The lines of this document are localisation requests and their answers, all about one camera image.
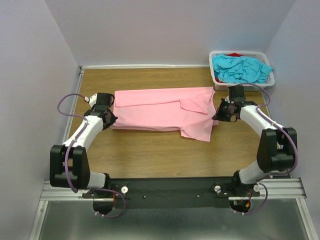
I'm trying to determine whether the pink t shirt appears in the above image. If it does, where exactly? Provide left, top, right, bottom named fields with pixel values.
left=112, top=86, right=218, bottom=142

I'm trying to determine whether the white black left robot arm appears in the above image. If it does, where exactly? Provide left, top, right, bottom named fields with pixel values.
left=49, top=92, right=118, bottom=198

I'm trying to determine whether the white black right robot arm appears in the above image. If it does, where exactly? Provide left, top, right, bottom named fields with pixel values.
left=212, top=84, right=298, bottom=196

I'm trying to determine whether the turquoise t shirt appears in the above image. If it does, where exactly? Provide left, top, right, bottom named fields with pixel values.
left=212, top=54, right=273, bottom=84

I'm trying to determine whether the white plastic laundry basket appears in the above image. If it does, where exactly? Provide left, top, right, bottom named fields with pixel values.
left=208, top=50, right=276, bottom=92

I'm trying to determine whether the red t shirt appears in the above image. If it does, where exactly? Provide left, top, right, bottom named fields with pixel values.
left=226, top=52, right=243, bottom=57

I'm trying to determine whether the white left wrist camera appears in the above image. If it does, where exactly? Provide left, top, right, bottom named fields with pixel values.
left=83, top=93, right=98, bottom=107

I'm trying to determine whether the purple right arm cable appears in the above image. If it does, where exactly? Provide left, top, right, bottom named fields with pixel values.
left=234, top=83, right=299, bottom=216

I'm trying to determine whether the aluminium front frame rail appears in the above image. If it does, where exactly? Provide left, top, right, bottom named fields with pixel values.
left=40, top=178, right=307, bottom=201

